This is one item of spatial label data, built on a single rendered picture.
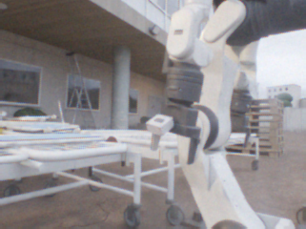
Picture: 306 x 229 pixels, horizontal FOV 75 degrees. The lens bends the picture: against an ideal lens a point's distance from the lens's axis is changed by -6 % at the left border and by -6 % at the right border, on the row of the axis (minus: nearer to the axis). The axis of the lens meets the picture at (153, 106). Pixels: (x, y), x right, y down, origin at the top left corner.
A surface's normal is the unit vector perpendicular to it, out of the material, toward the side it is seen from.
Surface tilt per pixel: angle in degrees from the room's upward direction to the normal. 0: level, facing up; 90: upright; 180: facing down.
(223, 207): 90
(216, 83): 90
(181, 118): 90
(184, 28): 90
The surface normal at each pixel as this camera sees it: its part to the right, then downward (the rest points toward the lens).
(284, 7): -0.59, 0.32
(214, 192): -0.63, -0.07
